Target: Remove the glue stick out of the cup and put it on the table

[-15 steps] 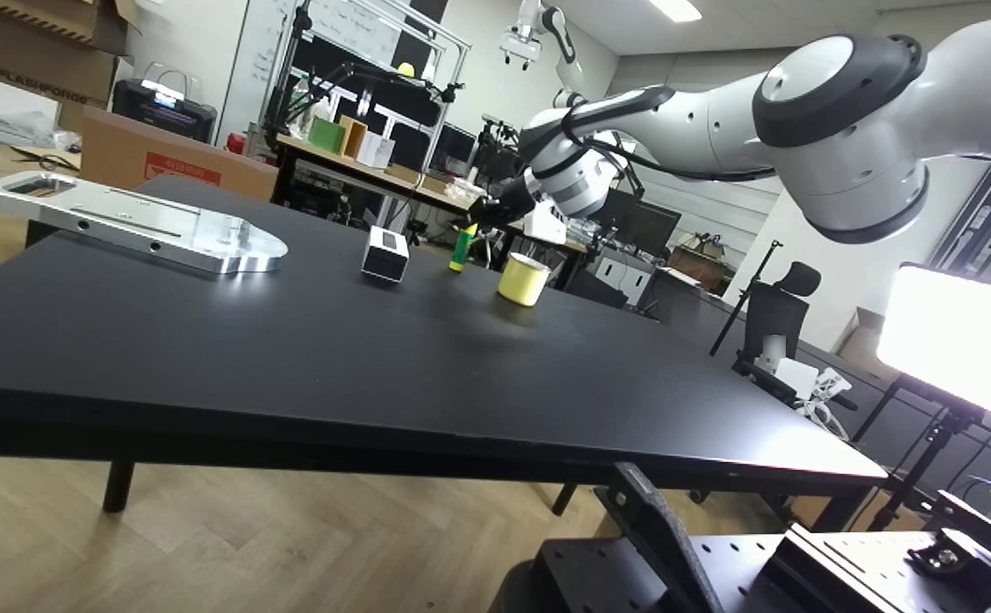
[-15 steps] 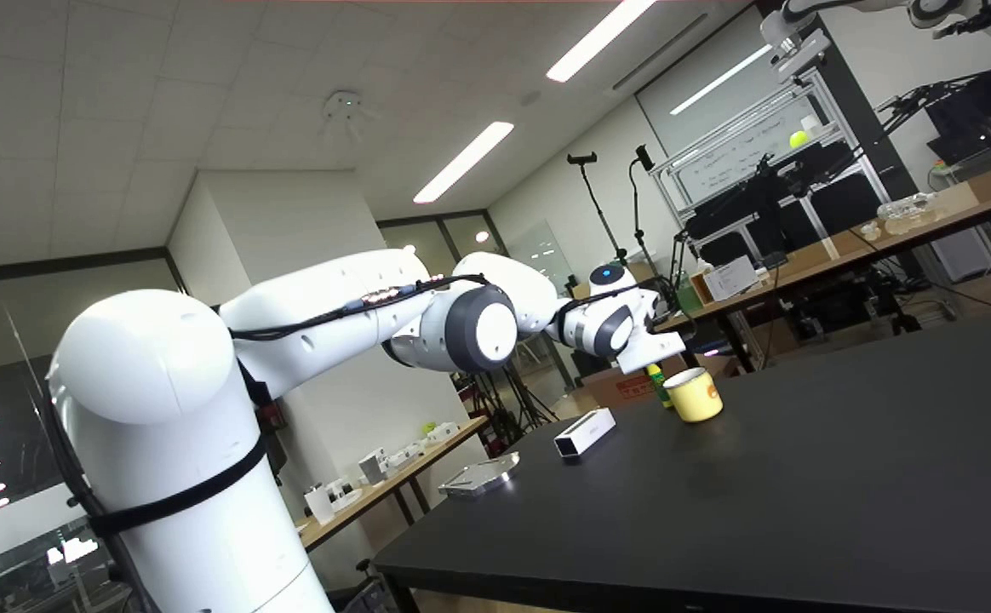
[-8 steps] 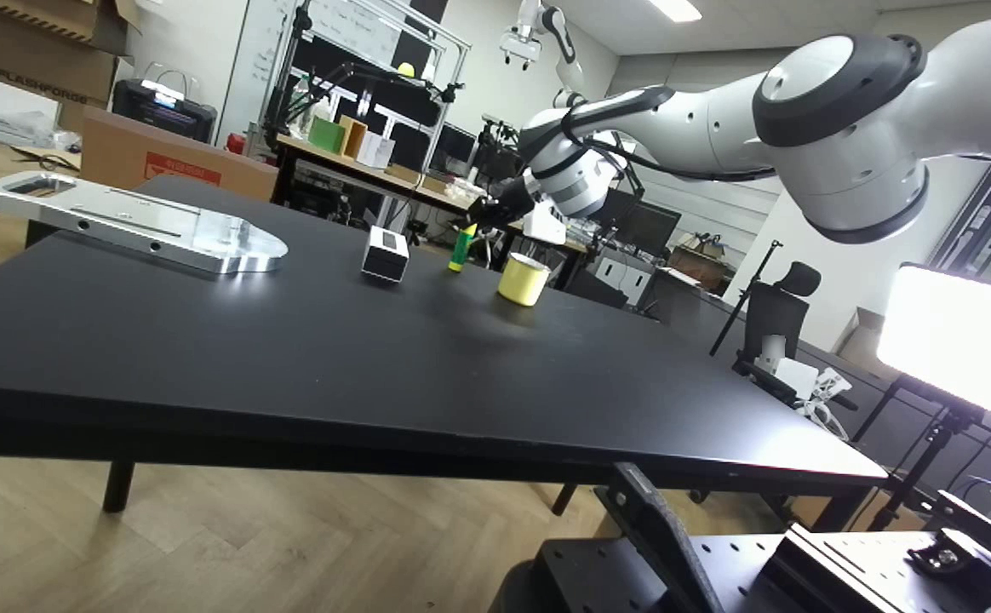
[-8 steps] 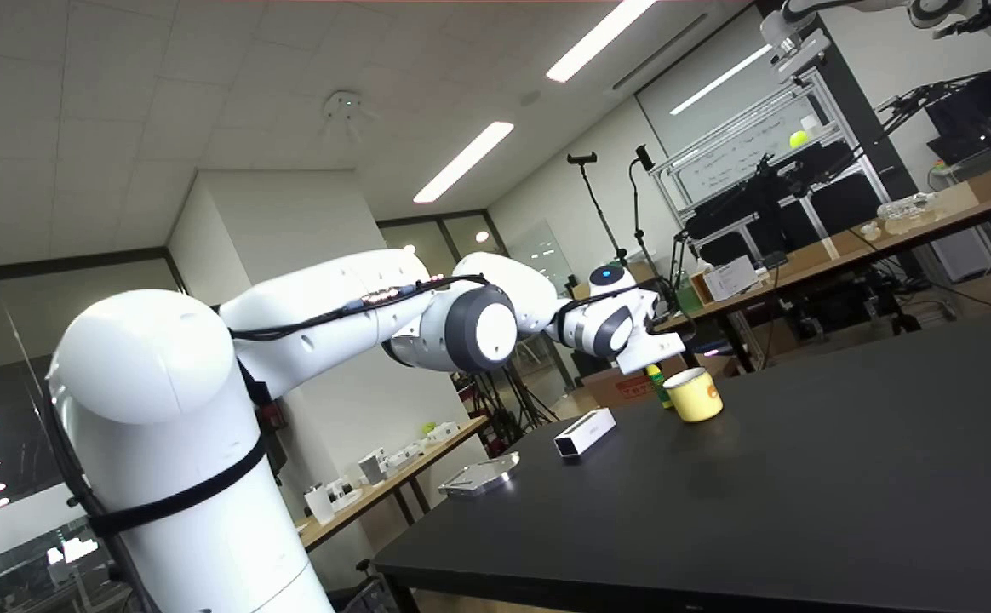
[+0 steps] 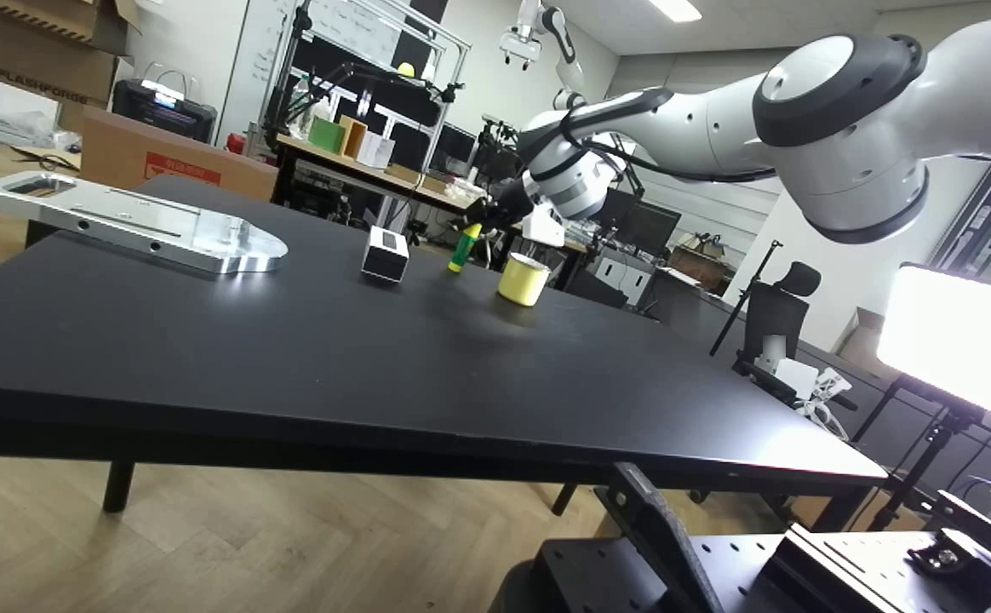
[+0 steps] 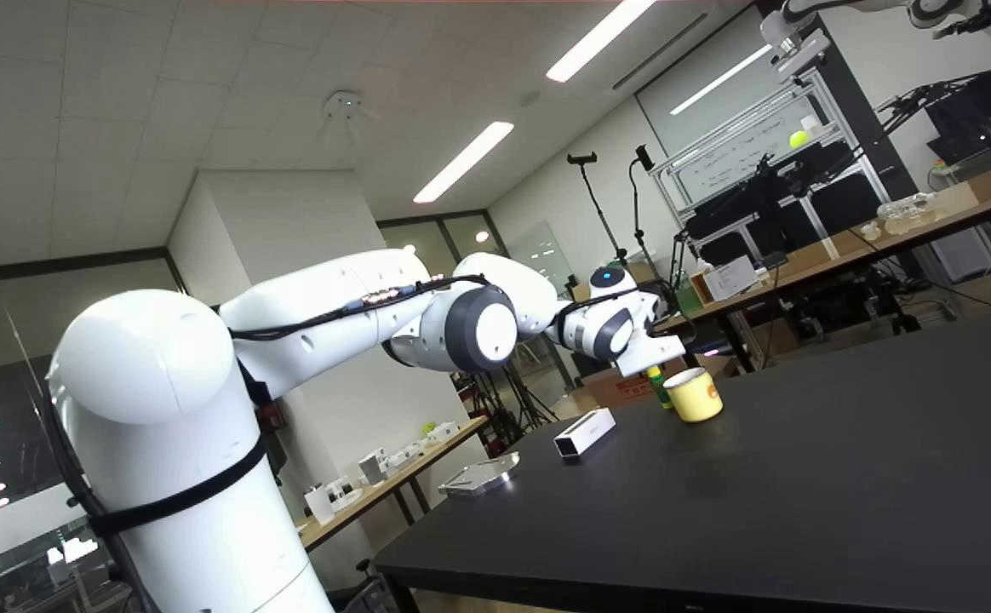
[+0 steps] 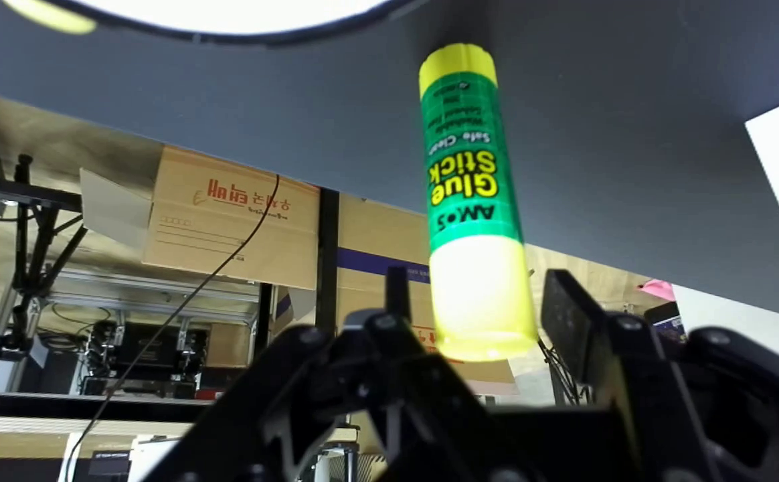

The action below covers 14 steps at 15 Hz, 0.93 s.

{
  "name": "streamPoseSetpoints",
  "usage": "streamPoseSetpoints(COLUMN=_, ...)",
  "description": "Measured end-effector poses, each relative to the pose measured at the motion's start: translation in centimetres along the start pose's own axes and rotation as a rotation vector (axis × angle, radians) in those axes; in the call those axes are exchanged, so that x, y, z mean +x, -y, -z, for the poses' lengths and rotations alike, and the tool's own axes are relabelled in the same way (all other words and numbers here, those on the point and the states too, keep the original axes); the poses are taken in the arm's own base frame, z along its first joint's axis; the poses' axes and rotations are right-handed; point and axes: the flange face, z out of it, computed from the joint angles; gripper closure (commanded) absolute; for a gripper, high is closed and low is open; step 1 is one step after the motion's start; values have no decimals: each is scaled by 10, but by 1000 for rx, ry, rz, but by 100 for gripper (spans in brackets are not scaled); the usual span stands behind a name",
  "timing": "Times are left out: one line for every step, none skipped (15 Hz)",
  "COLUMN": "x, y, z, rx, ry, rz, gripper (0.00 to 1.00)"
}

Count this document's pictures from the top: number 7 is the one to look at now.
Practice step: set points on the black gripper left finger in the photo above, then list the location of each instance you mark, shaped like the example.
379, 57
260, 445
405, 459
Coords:
362, 401

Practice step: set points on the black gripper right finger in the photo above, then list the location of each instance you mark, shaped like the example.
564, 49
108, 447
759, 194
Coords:
719, 411

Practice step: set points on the green yellow glue stick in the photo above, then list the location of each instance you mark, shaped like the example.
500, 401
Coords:
476, 178

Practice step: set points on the black metal bench leg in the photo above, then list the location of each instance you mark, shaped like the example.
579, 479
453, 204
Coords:
327, 258

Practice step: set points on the cardboard box with red label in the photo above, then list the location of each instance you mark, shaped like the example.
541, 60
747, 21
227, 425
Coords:
379, 241

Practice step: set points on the cardboard box with red writing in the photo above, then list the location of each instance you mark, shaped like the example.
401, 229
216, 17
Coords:
229, 222

